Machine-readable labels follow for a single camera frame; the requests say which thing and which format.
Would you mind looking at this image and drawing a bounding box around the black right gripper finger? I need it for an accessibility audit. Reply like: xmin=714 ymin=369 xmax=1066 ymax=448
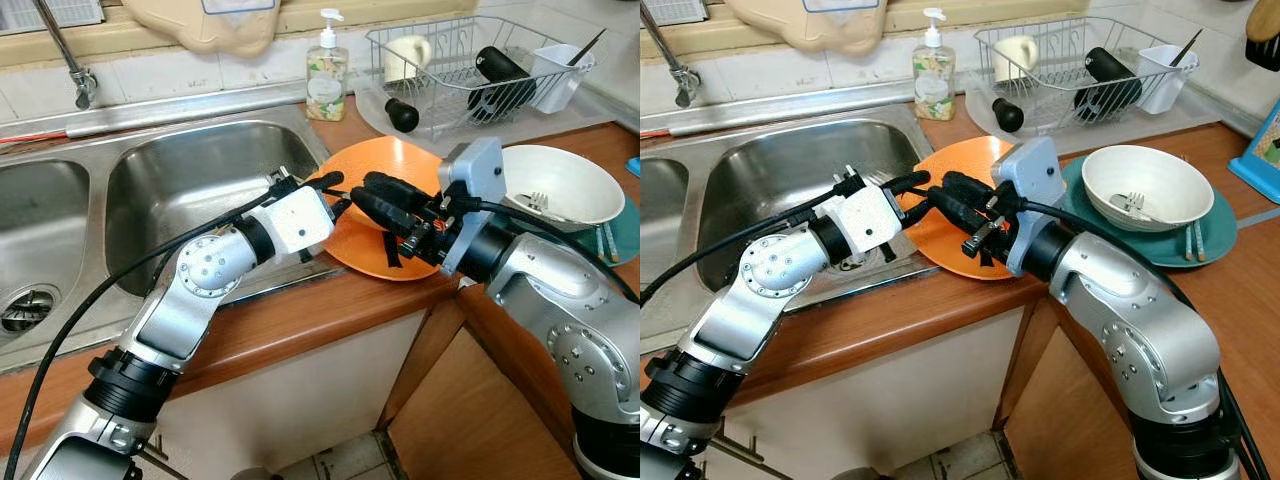
xmin=945 ymin=171 xmax=1014 ymax=210
xmin=930 ymin=187 xmax=1001 ymax=239
xmin=350 ymin=187 xmax=420 ymax=239
xmin=362 ymin=171 xmax=434 ymax=210

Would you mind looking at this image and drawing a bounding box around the orange plastic plate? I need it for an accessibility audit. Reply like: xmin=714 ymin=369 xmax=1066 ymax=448
xmin=322 ymin=195 xmax=463 ymax=283
xmin=903 ymin=195 xmax=1041 ymax=282

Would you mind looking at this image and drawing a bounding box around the black round knob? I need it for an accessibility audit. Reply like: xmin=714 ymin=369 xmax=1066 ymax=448
xmin=991 ymin=97 xmax=1028 ymax=135
xmin=384 ymin=97 xmax=422 ymax=135

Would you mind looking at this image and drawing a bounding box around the soap pump bottle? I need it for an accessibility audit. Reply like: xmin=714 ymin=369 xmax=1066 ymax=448
xmin=305 ymin=8 xmax=351 ymax=124
xmin=911 ymin=8 xmax=957 ymax=124

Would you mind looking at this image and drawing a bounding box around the metal fork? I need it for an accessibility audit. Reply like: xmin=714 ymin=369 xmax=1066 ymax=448
xmin=1109 ymin=190 xmax=1153 ymax=220
xmin=519 ymin=190 xmax=563 ymax=218

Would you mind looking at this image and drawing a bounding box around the stainless steel double sink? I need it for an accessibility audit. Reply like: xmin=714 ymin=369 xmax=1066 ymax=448
xmin=0 ymin=100 xmax=343 ymax=377
xmin=640 ymin=100 xmax=937 ymax=353

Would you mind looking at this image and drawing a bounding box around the cream ceramic mug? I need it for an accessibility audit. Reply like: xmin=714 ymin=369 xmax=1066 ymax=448
xmin=383 ymin=35 xmax=434 ymax=85
xmin=991 ymin=35 xmax=1042 ymax=85

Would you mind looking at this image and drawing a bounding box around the black bottle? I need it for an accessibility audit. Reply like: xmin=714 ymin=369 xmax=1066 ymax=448
xmin=1074 ymin=46 xmax=1145 ymax=124
xmin=467 ymin=46 xmax=539 ymax=124

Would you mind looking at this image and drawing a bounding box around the white ceramic bowl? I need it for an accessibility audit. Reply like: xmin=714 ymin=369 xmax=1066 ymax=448
xmin=1081 ymin=145 xmax=1217 ymax=234
xmin=499 ymin=145 xmax=627 ymax=234

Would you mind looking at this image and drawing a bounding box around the clear plastic drain tray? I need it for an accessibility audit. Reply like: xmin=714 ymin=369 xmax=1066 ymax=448
xmin=964 ymin=75 xmax=1253 ymax=153
xmin=354 ymin=75 xmax=641 ymax=153

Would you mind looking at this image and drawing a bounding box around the white cabinet door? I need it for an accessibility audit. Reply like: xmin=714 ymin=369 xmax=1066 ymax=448
xmin=148 ymin=305 xmax=433 ymax=480
xmin=728 ymin=305 xmax=1033 ymax=480

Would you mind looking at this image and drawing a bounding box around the brown cabinet door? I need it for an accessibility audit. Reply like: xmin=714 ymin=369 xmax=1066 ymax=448
xmin=998 ymin=325 xmax=1143 ymax=480
xmin=384 ymin=325 xmax=583 ymax=480

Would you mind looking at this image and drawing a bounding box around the teal plate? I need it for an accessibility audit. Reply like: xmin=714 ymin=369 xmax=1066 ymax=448
xmin=1059 ymin=155 xmax=1240 ymax=270
xmin=555 ymin=190 xmax=641 ymax=267

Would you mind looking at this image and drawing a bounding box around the white cutlery holder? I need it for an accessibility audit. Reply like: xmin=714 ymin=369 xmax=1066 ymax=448
xmin=1137 ymin=43 xmax=1200 ymax=115
xmin=530 ymin=43 xmax=597 ymax=115

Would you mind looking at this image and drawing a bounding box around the dark slim utensil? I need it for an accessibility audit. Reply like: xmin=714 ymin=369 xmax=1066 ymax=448
xmin=1172 ymin=27 xmax=1207 ymax=67
xmin=570 ymin=27 xmax=609 ymax=67

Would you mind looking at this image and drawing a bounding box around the chrome sink faucet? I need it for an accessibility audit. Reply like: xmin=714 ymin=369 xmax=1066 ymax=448
xmin=30 ymin=0 xmax=100 ymax=112
xmin=645 ymin=0 xmax=702 ymax=110

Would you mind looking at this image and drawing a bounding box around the white slatted grille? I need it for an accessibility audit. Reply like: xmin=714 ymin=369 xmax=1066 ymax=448
xmin=640 ymin=0 xmax=712 ymax=27
xmin=0 ymin=0 xmax=107 ymax=37

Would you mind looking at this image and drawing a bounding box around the metal sink strainer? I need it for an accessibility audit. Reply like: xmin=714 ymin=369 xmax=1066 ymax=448
xmin=0 ymin=287 xmax=62 ymax=337

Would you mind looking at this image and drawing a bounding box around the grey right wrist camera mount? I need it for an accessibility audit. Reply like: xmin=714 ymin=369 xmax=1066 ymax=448
xmin=999 ymin=137 xmax=1068 ymax=277
xmin=439 ymin=137 xmax=509 ymax=277

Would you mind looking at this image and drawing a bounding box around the wire dish rack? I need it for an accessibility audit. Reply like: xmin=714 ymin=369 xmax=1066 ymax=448
xmin=974 ymin=14 xmax=1202 ymax=132
xmin=364 ymin=14 xmax=600 ymax=132

